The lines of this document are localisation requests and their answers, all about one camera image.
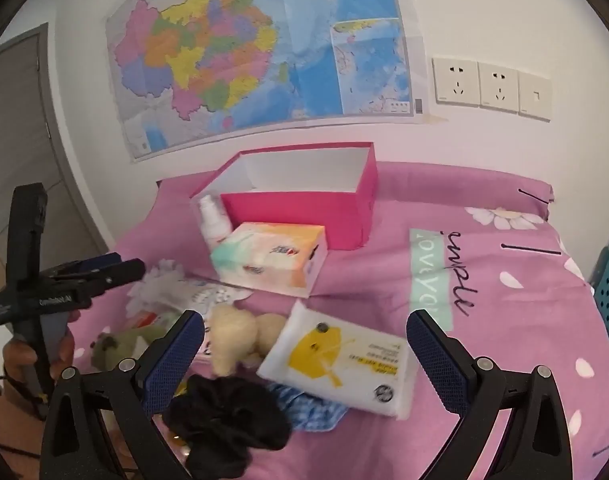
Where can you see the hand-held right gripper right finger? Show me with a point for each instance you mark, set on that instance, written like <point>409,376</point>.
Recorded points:
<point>432,360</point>

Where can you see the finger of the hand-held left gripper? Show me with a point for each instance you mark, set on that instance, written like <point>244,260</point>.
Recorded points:
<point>102,262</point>
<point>127,272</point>

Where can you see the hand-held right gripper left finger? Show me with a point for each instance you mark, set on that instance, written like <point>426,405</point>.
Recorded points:
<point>177,360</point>

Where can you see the green plush toy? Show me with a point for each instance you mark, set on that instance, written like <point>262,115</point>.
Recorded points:
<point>119,347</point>

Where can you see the cream plush toy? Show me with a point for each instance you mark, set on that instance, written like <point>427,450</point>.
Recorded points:
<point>234,335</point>

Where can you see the floral tissue packet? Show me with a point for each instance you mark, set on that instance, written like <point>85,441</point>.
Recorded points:
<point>209,296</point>

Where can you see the black scrunchie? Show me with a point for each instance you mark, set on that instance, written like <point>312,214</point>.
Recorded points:
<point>224,425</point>

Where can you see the white yellow wet wipes pack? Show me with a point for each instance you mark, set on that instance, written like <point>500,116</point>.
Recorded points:
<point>334,360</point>

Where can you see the blue checked scrunchie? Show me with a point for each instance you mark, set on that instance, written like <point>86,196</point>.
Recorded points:
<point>314,412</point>

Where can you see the pink cardboard box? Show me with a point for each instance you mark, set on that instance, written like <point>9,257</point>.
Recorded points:
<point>294,215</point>

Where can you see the person's left forearm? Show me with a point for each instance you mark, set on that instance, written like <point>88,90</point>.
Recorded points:
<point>4,420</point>

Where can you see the person's left hand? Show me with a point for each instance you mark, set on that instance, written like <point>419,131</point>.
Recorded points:
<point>19,360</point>

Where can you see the red white packet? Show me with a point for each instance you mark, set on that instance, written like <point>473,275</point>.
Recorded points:
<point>149,320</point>

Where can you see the pink printed bedsheet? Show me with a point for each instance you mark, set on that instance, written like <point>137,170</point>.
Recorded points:
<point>509,300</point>

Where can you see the white pump bottle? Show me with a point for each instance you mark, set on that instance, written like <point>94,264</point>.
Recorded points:
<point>214,225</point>

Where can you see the grey brown door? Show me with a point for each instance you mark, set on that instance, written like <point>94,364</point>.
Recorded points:
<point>14,135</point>

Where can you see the pastel tissue box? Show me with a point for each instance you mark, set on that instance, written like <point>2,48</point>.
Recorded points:
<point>269,260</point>

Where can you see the colourful wall map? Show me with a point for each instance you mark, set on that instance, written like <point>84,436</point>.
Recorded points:
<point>244,50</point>

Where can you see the white wall socket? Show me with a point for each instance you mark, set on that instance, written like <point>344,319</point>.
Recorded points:
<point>498,86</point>
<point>454,80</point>

